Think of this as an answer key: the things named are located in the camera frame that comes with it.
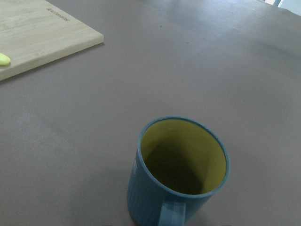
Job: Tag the dark blue mug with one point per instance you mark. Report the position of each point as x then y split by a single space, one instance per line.
179 165

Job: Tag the bamboo cutting board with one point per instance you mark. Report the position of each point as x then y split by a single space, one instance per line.
36 32

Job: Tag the yellow toy knife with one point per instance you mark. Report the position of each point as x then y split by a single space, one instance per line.
4 60

